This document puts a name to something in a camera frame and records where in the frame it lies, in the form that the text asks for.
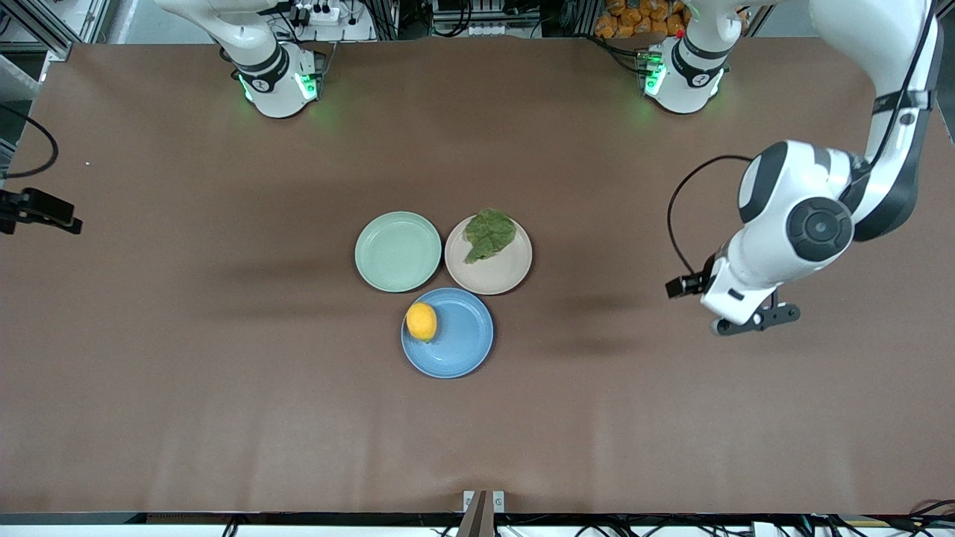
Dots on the blue plate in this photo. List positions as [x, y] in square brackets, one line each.
[459, 335]

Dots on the white power strip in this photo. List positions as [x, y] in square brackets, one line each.
[317, 13]

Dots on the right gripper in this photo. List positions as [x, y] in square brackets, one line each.
[33, 205]

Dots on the green lettuce leaf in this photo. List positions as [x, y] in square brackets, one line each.
[489, 235]

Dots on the bag of orange fruit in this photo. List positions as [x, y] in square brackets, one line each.
[638, 19]

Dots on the mint green plate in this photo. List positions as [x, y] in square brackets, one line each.
[398, 252]

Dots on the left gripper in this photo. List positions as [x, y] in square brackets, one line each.
[695, 283]

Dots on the brown post with white brackets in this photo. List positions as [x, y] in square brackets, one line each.
[477, 514]

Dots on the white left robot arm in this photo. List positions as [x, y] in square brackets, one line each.
[798, 216]

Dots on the yellow lemon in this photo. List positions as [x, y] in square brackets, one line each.
[421, 321]

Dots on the beige plate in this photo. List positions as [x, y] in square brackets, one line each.
[503, 272]

